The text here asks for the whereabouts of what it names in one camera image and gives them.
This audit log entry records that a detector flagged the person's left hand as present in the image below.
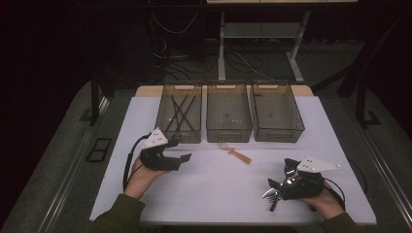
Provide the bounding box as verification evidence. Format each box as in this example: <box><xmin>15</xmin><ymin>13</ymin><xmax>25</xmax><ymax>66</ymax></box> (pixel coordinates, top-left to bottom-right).
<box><xmin>123</xmin><ymin>154</ymin><xmax>169</xmax><ymax>200</ymax></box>

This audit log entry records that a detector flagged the person's right hand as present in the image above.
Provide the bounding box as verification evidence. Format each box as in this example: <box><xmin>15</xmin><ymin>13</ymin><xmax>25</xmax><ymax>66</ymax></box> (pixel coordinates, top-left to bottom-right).
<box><xmin>295</xmin><ymin>181</ymin><xmax>345</xmax><ymax>221</ymax></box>

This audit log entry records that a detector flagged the left hand-held gripper black cable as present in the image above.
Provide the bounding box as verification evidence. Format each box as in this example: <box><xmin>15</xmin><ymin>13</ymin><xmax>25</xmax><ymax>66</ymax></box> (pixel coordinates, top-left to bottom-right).
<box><xmin>122</xmin><ymin>132</ymin><xmax>153</xmax><ymax>192</ymax></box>

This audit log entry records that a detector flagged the hanging white cable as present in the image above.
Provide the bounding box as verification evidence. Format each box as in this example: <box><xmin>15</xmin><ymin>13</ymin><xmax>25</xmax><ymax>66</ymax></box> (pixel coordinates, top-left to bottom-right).
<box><xmin>150</xmin><ymin>11</ymin><xmax>200</xmax><ymax>35</ymax></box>

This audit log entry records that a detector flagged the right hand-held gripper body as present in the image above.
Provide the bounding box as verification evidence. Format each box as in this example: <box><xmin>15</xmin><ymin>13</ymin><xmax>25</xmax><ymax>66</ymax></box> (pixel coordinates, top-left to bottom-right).
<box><xmin>281</xmin><ymin>155</ymin><xmax>342</xmax><ymax>201</ymax></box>

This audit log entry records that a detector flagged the right hand-held gripper black cable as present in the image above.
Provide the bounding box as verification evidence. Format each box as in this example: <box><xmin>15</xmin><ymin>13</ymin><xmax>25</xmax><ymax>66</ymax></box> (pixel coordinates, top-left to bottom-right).
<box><xmin>324</xmin><ymin>177</ymin><xmax>347</xmax><ymax>212</ymax></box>

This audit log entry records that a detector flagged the dark wooden chopstick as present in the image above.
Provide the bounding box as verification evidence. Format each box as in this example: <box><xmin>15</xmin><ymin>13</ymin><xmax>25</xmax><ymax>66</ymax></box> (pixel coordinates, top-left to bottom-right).
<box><xmin>165</xmin><ymin>94</ymin><xmax>197</xmax><ymax>132</ymax></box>
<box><xmin>169</xmin><ymin>94</ymin><xmax>197</xmax><ymax>132</ymax></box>

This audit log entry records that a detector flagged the black stand post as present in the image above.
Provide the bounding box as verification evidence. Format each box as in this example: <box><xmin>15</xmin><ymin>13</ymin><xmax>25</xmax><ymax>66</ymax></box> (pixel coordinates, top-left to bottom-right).
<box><xmin>355</xmin><ymin>82</ymin><xmax>383</xmax><ymax>128</ymax></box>

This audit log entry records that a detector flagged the grey metal desk frame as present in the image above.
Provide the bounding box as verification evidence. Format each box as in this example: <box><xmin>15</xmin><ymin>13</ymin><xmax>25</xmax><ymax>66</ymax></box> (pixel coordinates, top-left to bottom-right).
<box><xmin>217</xmin><ymin>11</ymin><xmax>311</xmax><ymax>84</ymax></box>

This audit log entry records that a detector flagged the pale floor cable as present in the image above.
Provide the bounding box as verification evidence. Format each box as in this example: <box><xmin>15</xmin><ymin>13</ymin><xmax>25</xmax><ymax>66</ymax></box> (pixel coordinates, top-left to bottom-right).
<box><xmin>231</xmin><ymin>50</ymin><xmax>276</xmax><ymax>81</ymax></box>

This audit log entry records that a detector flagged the smoky transparent plastic bin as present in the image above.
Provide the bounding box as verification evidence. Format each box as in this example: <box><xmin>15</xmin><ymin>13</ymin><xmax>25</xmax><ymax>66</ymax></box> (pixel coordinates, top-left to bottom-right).
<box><xmin>154</xmin><ymin>81</ymin><xmax>203</xmax><ymax>145</ymax></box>
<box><xmin>250</xmin><ymin>80</ymin><xmax>306</xmax><ymax>143</ymax></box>
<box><xmin>205</xmin><ymin>80</ymin><xmax>253</xmax><ymax>144</ymax></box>

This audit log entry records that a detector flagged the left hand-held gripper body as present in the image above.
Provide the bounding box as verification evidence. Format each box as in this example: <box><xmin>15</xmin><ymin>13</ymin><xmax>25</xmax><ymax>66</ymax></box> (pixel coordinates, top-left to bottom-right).
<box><xmin>139</xmin><ymin>127</ymin><xmax>182</xmax><ymax>172</ymax></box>

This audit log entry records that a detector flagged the metal rail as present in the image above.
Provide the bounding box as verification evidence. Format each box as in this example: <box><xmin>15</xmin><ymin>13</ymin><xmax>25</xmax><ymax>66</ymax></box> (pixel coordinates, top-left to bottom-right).
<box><xmin>38</xmin><ymin>96</ymin><xmax>110</xmax><ymax>233</ymax></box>
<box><xmin>356</xmin><ymin>125</ymin><xmax>412</xmax><ymax>221</ymax></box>

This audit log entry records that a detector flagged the hand-held gripper black cable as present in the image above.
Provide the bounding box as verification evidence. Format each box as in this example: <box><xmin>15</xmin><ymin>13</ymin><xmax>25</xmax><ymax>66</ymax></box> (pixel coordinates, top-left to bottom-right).
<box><xmin>122</xmin><ymin>132</ymin><xmax>153</xmax><ymax>192</ymax></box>
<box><xmin>324</xmin><ymin>177</ymin><xmax>347</xmax><ymax>212</ymax></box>

